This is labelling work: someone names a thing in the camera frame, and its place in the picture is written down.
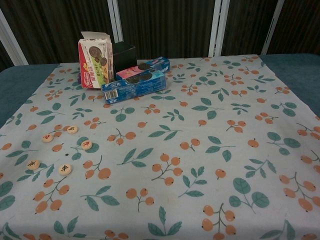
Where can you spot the floral fruit print tablecloth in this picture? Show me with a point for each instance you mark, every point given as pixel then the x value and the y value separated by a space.
pixel 175 125

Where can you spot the white red cookie box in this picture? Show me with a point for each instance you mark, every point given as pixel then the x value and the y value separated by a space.
pixel 93 62

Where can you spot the wooden chess piece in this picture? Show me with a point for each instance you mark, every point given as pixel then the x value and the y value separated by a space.
pixel 87 144
pixel 47 137

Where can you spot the black-lettered round chess piece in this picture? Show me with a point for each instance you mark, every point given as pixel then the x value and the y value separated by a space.
pixel 65 169
pixel 72 129
pixel 33 164

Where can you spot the black open box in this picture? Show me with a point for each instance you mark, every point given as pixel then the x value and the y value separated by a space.
pixel 125 60

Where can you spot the pink blue Oreo box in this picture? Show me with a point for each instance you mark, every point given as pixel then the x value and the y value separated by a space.
pixel 130 71

